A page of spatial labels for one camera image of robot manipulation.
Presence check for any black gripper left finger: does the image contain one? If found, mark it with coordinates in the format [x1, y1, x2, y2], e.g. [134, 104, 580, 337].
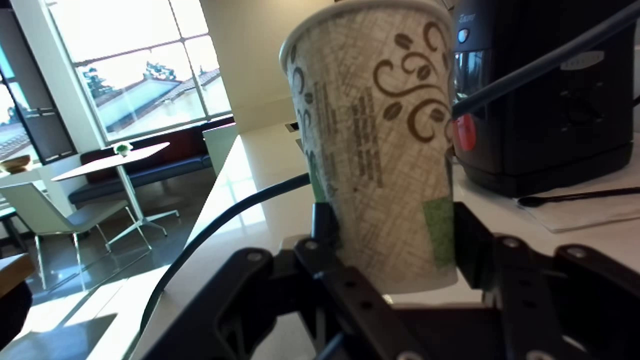
[143, 199, 409, 360]

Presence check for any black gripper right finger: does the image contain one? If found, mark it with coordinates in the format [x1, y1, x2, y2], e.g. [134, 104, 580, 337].
[454, 202, 640, 360]

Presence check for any swirl print paper cup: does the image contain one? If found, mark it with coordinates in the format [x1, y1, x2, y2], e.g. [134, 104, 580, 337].
[278, 0, 465, 295]

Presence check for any white chair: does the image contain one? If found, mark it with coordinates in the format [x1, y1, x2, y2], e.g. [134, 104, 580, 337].
[0, 179, 138, 292]
[201, 121, 243, 176]

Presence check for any black coffee grinder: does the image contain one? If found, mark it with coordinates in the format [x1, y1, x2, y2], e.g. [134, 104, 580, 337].
[451, 0, 636, 199]

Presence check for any dark bench seat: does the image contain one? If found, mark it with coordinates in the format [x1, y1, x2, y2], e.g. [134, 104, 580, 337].
[66, 115, 237, 205]

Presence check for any small green table plant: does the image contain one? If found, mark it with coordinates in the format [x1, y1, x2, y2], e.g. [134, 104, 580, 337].
[111, 138, 136, 160]

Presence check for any brown bowl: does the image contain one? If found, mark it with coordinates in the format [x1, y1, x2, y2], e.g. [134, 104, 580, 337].
[0, 153, 35, 176]

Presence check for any long black cable white tag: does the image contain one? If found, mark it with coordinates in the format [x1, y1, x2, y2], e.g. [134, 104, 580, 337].
[128, 2, 640, 360]

